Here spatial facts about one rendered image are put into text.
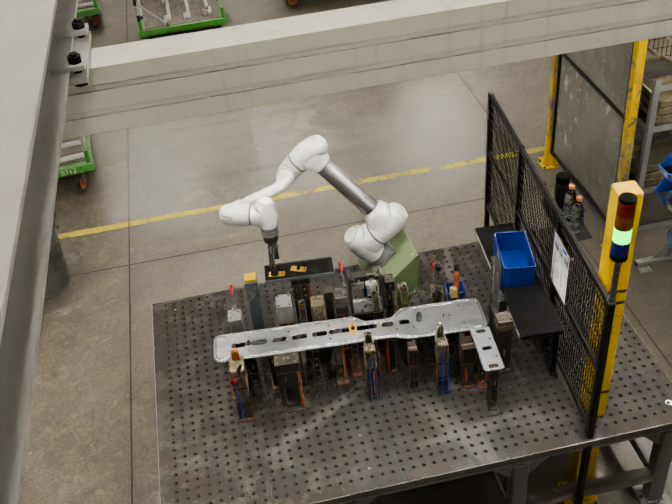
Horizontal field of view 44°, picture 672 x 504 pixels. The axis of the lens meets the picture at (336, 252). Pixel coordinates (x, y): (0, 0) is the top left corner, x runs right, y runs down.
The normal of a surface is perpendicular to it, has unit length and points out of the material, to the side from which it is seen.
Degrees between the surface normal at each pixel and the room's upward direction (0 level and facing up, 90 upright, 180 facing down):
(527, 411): 0
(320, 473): 0
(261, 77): 90
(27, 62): 0
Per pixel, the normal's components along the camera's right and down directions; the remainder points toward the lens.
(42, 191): -0.08, -0.78
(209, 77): 0.20, 0.59
